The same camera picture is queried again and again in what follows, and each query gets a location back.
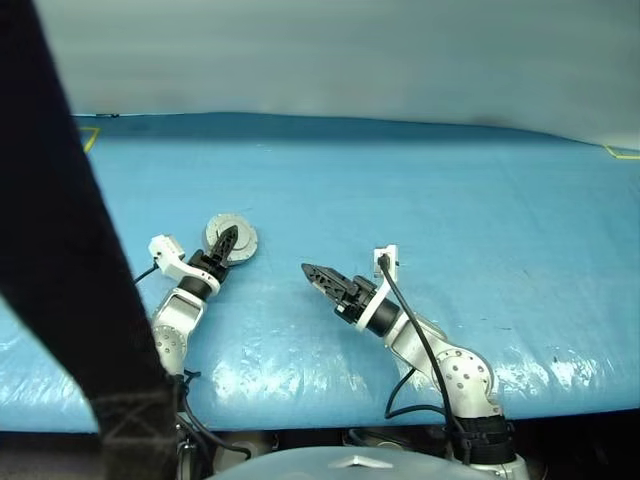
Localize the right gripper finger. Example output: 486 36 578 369
304 272 346 307
300 262 352 290

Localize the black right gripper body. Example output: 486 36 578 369
333 272 379 326

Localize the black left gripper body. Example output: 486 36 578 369
187 248 231 287

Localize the round finned motor cover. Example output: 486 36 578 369
201 212 255 257

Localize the blue plastic table cover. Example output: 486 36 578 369
0 110 640 434

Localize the grey robot torso shell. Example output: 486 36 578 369
209 446 501 480

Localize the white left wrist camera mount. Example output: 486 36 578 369
148 234 222 297

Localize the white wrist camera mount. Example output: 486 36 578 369
148 234 222 297
355 243 402 332

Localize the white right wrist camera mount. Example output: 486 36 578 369
355 243 402 332

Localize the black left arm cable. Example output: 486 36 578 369
130 263 251 461

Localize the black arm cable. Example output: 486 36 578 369
130 263 251 461
377 252 474 466

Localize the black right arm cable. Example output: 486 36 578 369
377 252 474 466

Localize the wide black fabric strap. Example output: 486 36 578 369
0 0 181 480

